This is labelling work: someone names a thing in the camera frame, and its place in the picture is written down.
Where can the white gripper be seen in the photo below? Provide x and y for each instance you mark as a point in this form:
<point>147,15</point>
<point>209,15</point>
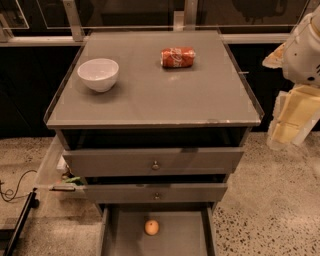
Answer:
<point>301,60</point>

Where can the orange fruit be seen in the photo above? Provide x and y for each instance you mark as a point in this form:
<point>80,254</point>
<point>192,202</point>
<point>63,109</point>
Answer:
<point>151,227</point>

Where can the grey top drawer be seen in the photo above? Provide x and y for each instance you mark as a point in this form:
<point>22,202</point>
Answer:
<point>152,162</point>

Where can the grey drawer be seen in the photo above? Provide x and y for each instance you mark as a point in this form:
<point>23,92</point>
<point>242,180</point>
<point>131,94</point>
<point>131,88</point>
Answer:
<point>152,162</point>
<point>176,229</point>
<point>152,193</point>

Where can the grey drawer cabinet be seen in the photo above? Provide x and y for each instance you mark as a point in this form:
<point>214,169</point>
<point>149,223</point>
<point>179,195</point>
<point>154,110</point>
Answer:
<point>207,105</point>

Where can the grey middle drawer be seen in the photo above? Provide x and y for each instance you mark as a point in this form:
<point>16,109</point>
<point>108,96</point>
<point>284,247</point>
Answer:
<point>152,193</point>

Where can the grey bottom drawer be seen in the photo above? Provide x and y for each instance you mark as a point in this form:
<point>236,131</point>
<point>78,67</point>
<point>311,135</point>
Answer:
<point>176,229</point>

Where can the red soda can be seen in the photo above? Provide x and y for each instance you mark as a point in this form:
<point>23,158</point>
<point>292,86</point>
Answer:
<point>177,57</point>

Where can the white ceramic bowl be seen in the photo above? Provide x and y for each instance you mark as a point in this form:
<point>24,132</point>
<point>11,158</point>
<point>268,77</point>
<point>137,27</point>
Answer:
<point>99,74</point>

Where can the clear plastic bin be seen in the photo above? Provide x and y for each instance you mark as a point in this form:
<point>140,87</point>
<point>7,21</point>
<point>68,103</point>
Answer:
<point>49,175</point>

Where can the black stand leg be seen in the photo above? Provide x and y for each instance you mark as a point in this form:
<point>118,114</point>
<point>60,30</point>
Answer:
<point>31,202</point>

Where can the metal railing frame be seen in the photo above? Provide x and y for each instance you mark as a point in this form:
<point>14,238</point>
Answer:
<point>70,22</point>

